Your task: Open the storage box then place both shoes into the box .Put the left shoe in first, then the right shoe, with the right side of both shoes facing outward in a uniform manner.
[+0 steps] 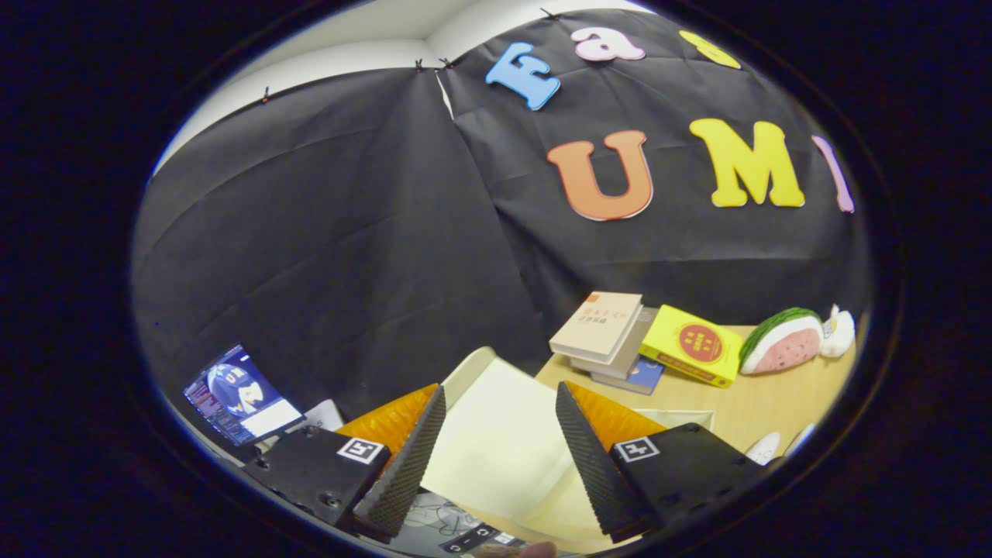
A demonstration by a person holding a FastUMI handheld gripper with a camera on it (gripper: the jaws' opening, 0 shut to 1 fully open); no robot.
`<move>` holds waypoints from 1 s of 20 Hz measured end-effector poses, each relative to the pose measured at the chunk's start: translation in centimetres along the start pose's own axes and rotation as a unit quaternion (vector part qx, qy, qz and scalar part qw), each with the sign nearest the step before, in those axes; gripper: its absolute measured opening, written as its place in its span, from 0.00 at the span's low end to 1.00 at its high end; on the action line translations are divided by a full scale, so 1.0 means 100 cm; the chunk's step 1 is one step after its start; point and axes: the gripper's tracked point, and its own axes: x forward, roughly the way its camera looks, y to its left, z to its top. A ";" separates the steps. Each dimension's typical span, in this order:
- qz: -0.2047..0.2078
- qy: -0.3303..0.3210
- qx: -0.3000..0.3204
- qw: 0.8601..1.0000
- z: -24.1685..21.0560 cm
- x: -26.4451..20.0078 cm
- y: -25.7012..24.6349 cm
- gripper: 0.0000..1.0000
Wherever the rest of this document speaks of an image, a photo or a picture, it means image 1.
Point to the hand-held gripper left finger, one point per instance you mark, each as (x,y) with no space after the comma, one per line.
(403,473)

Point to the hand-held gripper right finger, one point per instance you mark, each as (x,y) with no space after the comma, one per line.
(593,465)

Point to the pale green storage box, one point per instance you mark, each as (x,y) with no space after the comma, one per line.
(496,442)

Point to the white paper sheet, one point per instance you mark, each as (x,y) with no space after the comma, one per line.
(325,417)

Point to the black device with white labels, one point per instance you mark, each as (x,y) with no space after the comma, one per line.
(477,539)

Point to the blue book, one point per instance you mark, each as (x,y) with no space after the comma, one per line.
(639,377)

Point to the grey book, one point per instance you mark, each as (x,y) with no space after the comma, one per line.
(632,353)

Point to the yellow book with red circle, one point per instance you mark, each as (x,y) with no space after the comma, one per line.
(690,345)

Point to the watermelon slice plush toy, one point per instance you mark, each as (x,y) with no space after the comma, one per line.
(783,345)

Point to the black backdrop cloth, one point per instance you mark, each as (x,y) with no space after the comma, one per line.
(349,232)

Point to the white plush toy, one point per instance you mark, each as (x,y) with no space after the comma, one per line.
(838,333)

